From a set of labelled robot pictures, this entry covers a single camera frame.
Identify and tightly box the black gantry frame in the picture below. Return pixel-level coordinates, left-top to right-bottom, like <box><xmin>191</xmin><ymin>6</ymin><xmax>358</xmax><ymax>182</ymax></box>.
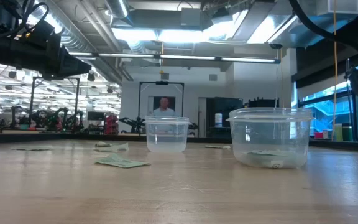
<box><xmin>138</xmin><ymin>80</ymin><xmax>185</xmax><ymax>134</ymax></box>

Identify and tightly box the person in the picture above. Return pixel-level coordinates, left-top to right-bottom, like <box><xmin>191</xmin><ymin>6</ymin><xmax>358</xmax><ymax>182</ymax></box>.
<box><xmin>152</xmin><ymin>96</ymin><xmax>177</xmax><ymax>118</ymax></box>

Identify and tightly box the black aluminium table frame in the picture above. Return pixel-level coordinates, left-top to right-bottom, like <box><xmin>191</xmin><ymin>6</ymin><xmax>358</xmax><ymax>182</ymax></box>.
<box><xmin>0</xmin><ymin>132</ymin><xmax>358</xmax><ymax>153</ymax></box>

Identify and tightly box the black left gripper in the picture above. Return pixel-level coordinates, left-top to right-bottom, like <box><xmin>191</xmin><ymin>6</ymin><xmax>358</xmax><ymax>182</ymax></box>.
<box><xmin>42</xmin><ymin>46</ymin><xmax>92</xmax><ymax>81</ymax></box>

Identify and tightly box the long light bar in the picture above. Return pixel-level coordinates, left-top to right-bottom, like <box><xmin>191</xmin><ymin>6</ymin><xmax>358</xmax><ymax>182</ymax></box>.
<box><xmin>68</xmin><ymin>52</ymin><xmax>281</xmax><ymax>64</ymax></box>

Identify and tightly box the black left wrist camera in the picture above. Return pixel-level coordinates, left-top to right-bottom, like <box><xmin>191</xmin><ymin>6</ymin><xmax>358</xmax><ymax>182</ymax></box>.
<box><xmin>26</xmin><ymin>20</ymin><xmax>62</xmax><ymax>62</ymax></box>

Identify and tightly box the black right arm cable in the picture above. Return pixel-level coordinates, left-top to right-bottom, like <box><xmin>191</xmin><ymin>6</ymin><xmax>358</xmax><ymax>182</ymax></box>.
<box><xmin>287</xmin><ymin>0</ymin><xmax>358</xmax><ymax>56</ymax></box>

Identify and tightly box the red bin stack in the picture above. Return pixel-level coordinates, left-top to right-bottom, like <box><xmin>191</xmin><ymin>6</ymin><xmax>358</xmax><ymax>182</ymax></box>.
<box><xmin>104</xmin><ymin>114</ymin><xmax>119</xmax><ymax>135</ymax></box>

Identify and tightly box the grey ceiling unit box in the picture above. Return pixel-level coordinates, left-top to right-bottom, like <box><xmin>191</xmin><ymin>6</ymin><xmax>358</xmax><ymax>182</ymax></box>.
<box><xmin>180</xmin><ymin>7</ymin><xmax>204</xmax><ymax>27</ymax></box>

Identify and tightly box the silver ventilation duct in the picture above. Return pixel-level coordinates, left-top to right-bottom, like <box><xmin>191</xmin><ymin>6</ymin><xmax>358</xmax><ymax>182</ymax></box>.
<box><xmin>106</xmin><ymin>0</ymin><xmax>129</xmax><ymax>19</ymax></box>

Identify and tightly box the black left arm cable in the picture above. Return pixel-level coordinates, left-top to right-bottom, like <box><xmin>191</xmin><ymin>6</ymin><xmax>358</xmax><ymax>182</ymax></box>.
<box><xmin>9</xmin><ymin>0</ymin><xmax>50</xmax><ymax>37</ymax></box>

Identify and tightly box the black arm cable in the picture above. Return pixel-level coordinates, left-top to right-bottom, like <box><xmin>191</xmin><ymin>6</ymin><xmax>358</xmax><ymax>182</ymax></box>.
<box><xmin>9</xmin><ymin>0</ymin><xmax>50</xmax><ymax>37</ymax></box>
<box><xmin>287</xmin><ymin>0</ymin><xmax>358</xmax><ymax>56</ymax></box>

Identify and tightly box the black cabinet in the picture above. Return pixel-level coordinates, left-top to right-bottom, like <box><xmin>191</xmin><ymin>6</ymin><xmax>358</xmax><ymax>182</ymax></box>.
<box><xmin>206</xmin><ymin>96</ymin><xmax>244</xmax><ymax>138</ymax></box>

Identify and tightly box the light green cup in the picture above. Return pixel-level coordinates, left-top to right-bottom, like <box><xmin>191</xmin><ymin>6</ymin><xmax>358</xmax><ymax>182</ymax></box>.
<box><xmin>333</xmin><ymin>123</ymin><xmax>344</xmax><ymax>142</ymax></box>

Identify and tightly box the black monitor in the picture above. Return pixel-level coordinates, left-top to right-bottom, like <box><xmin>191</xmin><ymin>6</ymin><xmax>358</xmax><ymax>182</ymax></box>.
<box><xmin>87</xmin><ymin>111</ymin><xmax>105</xmax><ymax>121</ymax></box>

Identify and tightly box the clear plastic container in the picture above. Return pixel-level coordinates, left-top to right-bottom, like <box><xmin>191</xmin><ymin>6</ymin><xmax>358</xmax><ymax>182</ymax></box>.
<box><xmin>226</xmin><ymin>107</ymin><xmax>316</xmax><ymax>170</ymax></box>
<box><xmin>144</xmin><ymin>116</ymin><xmax>192</xmax><ymax>154</ymax></box>

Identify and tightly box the black background equipment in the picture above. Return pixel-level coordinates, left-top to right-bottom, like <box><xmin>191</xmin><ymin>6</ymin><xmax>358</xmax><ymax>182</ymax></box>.
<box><xmin>247</xmin><ymin>97</ymin><xmax>280</xmax><ymax>109</ymax></box>

